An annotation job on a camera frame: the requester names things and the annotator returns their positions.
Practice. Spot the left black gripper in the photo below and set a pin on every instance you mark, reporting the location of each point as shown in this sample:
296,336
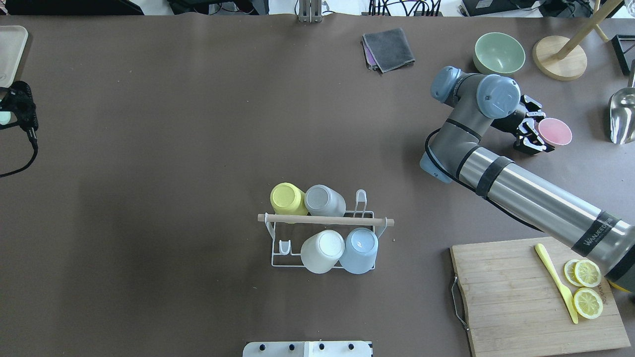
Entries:
18,102

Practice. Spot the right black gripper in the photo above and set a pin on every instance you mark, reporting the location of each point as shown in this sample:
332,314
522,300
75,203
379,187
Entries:
512,123

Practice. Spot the pink cup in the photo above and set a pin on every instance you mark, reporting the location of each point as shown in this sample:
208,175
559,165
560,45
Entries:
554,131

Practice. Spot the mint green cup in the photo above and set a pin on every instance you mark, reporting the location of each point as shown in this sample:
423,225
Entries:
5,118

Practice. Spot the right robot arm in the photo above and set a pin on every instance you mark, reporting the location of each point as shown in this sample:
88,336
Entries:
454,154

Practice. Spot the blue cup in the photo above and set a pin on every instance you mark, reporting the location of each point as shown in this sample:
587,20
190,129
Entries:
360,252

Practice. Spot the grey cup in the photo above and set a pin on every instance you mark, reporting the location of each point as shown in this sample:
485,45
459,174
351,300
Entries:
321,200

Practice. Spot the white cup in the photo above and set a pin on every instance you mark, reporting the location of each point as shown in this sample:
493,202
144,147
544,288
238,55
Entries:
320,253

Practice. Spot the yellow cup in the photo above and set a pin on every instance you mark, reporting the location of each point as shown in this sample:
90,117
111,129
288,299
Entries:
288,199

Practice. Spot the cream plastic tray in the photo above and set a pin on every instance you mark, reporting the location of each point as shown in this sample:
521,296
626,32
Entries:
13,40

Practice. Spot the wooden mug tree stand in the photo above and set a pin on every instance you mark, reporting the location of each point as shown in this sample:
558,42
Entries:
563,58

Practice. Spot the green bowl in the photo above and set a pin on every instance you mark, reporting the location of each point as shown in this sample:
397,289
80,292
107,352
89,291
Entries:
498,53

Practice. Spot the metal scoop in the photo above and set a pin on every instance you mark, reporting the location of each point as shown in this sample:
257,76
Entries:
622,112

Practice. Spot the black tray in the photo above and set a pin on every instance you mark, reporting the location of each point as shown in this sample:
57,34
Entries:
623,45

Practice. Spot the lemon slice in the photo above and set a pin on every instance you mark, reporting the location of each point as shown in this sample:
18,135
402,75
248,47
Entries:
587,273
568,270
588,303

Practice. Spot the grey cloth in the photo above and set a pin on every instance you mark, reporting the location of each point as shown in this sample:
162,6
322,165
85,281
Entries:
390,49

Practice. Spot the yellow plastic knife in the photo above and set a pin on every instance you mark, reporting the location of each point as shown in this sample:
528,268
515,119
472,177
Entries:
564,291

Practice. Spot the purple cloth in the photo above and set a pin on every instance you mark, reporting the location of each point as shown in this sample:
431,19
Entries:
369,58

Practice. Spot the wooden cutting board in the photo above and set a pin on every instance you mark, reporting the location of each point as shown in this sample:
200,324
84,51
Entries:
513,308

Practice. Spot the white wire cup rack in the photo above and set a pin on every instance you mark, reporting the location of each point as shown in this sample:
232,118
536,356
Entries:
289,232

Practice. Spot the aluminium frame post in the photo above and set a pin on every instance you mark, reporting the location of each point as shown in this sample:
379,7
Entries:
309,11

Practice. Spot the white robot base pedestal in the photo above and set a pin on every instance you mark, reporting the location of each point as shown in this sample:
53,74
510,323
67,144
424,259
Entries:
309,349

